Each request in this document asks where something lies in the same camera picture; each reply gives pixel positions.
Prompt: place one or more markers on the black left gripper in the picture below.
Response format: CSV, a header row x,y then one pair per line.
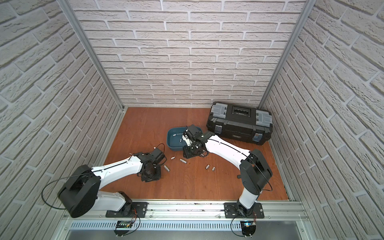
x,y
151,177

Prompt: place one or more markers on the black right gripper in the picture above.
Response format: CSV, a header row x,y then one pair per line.
x,y
187,154

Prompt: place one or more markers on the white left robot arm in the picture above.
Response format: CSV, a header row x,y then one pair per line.
x,y
82,192

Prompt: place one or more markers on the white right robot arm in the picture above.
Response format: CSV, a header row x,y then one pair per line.
x,y
255,171

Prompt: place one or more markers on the teal plastic storage box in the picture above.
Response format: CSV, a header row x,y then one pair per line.
x,y
173,137

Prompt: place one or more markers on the black grey toolbox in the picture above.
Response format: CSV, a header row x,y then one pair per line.
x,y
240,123

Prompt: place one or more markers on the left controller board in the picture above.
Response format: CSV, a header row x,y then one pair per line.
x,y
124,228

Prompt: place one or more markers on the controller board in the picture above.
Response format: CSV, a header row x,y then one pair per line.
x,y
248,228
124,228

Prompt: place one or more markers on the right controller board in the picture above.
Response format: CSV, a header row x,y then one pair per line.
x,y
248,228

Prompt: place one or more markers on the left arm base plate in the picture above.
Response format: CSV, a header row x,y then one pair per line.
x,y
129,210

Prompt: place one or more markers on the aluminium floor rail left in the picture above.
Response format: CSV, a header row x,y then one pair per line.
x,y
107,144

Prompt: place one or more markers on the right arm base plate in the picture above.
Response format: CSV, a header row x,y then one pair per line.
x,y
236,210

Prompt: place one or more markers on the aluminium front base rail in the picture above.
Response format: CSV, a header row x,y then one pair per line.
x,y
189,220

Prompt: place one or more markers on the aluminium corner post right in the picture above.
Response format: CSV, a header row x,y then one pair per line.
x,y
307,9

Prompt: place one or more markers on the aluminium corner post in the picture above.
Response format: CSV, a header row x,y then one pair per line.
x,y
307,9
80,32

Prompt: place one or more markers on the aluminium corner post left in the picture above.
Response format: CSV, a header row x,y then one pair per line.
x,y
80,32

